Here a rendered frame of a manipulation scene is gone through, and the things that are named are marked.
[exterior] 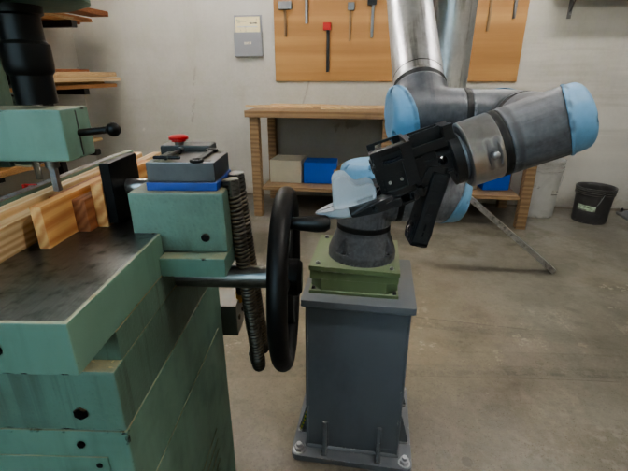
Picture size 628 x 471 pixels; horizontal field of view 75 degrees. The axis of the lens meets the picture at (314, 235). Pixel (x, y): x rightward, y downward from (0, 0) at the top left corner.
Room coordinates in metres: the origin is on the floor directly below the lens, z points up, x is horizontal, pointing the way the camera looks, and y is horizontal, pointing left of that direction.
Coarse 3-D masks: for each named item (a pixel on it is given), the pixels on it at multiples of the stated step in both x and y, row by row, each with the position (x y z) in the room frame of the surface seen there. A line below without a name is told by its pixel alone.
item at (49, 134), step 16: (0, 112) 0.57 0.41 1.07; (16, 112) 0.57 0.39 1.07; (32, 112) 0.57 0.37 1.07; (48, 112) 0.57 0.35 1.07; (64, 112) 0.58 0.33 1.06; (80, 112) 0.61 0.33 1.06; (0, 128) 0.57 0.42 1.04; (16, 128) 0.57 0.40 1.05; (32, 128) 0.57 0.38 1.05; (48, 128) 0.57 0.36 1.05; (64, 128) 0.57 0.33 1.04; (80, 128) 0.61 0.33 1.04; (0, 144) 0.57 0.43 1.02; (16, 144) 0.57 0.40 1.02; (32, 144) 0.57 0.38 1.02; (48, 144) 0.57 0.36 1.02; (64, 144) 0.57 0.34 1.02; (80, 144) 0.60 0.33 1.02; (0, 160) 0.57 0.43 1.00; (16, 160) 0.57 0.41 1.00; (32, 160) 0.57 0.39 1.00; (48, 160) 0.57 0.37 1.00; (64, 160) 0.57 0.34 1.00
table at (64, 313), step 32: (128, 224) 0.59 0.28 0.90; (32, 256) 0.47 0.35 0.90; (64, 256) 0.47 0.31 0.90; (96, 256) 0.47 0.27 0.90; (128, 256) 0.47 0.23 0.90; (160, 256) 0.54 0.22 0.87; (192, 256) 0.54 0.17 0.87; (224, 256) 0.54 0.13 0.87; (0, 288) 0.39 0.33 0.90; (32, 288) 0.39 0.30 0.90; (64, 288) 0.39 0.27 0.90; (96, 288) 0.39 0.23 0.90; (128, 288) 0.44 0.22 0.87; (0, 320) 0.33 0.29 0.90; (32, 320) 0.33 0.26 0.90; (64, 320) 0.33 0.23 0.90; (96, 320) 0.37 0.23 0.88; (0, 352) 0.32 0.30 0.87; (32, 352) 0.32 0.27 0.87; (64, 352) 0.32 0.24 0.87; (96, 352) 0.36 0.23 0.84
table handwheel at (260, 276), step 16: (288, 192) 0.58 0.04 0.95; (272, 208) 0.54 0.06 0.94; (288, 208) 0.54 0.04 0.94; (272, 224) 0.51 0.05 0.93; (288, 224) 0.52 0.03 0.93; (272, 240) 0.49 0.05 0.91; (288, 240) 0.50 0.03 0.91; (272, 256) 0.48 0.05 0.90; (288, 256) 0.49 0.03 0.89; (240, 272) 0.58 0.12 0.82; (256, 272) 0.58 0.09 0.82; (272, 272) 0.47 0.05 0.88; (288, 272) 0.57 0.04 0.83; (272, 288) 0.46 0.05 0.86; (288, 288) 0.54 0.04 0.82; (272, 304) 0.45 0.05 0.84; (288, 304) 0.61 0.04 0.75; (272, 320) 0.45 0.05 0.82; (288, 320) 0.62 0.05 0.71; (272, 336) 0.45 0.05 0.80; (288, 336) 0.46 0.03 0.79; (272, 352) 0.46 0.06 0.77; (288, 352) 0.46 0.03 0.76; (288, 368) 0.49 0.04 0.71
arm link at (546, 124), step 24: (528, 96) 0.57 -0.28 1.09; (552, 96) 0.54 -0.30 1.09; (576, 96) 0.53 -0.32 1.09; (504, 120) 0.54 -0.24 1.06; (528, 120) 0.53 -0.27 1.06; (552, 120) 0.52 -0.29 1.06; (576, 120) 0.52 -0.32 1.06; (528, 144) 0.52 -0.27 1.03; (552, 144) 0.52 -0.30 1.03; (576, 144) 0.52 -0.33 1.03
